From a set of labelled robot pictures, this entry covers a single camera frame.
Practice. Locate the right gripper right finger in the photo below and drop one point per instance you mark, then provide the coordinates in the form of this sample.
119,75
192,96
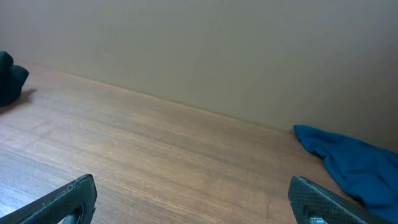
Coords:
312,203

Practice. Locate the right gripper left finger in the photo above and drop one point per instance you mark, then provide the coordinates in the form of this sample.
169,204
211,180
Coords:
72,203

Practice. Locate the black t-shirt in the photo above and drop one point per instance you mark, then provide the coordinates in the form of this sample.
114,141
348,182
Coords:
13,78

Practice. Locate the dark blue garment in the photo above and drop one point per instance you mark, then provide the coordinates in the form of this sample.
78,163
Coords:
363,171

